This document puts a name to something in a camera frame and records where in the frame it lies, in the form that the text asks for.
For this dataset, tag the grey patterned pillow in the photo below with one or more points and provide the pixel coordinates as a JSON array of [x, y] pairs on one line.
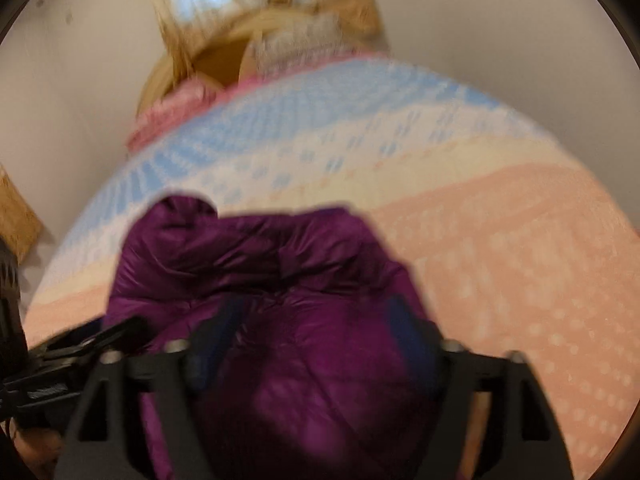
[[300, 47]]

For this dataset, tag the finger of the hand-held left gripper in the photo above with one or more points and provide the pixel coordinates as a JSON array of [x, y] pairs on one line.
[[45, 382], [95, 335]]

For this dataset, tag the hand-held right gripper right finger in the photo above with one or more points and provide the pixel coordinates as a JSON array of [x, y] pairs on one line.
[[407, 327]]

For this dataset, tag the purple quilted jacket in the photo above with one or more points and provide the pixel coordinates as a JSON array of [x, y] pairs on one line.
[[280, 270]]

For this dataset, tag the pastel dotted bedspread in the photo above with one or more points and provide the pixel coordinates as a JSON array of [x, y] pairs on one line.
[[500, 235]]

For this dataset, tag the person's left hand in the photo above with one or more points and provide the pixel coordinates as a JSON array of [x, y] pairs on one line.
[[42, 445]]

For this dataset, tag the wooden arched headboard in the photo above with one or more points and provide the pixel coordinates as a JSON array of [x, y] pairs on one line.
[[215, 60]]

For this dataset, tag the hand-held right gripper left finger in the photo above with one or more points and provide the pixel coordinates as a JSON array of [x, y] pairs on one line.
[[220, 332]]

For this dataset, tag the pink blanket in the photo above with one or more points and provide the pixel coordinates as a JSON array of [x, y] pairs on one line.
[[175, 110]]

